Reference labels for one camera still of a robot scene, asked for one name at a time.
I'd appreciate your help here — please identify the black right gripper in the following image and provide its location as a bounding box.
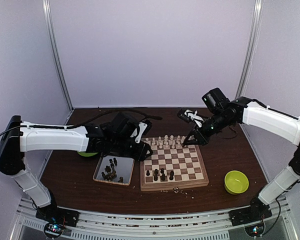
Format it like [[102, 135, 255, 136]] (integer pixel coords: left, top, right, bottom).
[[183, 110, 233, 146]]

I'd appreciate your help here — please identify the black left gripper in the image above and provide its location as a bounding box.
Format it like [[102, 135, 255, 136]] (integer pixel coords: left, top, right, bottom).
[[110, 137, 153, 162]]

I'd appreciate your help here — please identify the metal tray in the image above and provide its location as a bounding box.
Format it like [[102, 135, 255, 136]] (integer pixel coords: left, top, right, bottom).
[[92, 155, 135, 186]]

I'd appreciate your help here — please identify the wooden chess board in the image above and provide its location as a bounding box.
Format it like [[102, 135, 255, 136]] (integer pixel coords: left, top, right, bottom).
[[140, 135, 210, 192]]

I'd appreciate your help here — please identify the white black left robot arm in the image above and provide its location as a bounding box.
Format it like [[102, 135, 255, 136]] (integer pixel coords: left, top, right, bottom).
[[0, 112, 153, 222]]

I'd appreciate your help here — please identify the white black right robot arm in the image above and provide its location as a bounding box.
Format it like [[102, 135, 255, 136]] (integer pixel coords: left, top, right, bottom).
[[177, 88, 300, 221]]

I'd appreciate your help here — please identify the pile of dark chess pieces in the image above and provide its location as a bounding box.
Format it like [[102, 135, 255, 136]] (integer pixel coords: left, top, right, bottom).
[[100, 157, 124, 183]]

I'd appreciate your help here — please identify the green bowl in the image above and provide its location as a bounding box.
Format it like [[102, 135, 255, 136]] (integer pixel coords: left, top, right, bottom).
[[224, 170, 250, 195]]

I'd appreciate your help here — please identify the green plate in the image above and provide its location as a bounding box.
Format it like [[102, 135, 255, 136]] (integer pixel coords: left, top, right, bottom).
[[77, 151, 98, 158]]

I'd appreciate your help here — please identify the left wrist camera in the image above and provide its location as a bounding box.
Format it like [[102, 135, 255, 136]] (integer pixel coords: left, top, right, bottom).
[[130, 119, 153, 144]]

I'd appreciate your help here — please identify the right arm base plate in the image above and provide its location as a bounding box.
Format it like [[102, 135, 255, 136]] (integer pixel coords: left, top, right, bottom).
[[228, 205, 273, 227]]

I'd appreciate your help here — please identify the aluminium front rail frame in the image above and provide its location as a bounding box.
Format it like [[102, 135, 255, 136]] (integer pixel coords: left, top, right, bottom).
[[9, 196, 298, 240]]

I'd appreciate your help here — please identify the right aluminium post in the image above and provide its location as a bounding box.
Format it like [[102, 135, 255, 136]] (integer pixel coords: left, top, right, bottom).
[[235, 0, 264, 98]]

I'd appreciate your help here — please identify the aluminium post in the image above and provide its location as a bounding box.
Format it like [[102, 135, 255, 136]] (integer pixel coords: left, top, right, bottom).
[[235, 0, 264, 98], [42, 0, 74, 112]]

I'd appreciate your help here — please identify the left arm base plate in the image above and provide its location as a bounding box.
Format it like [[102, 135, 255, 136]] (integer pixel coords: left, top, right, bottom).
[[35, 205, 80, 227]]

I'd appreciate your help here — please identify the left aluminium post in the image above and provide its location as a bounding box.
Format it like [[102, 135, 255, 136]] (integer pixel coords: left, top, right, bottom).
[[42, 0, 74, 112]]

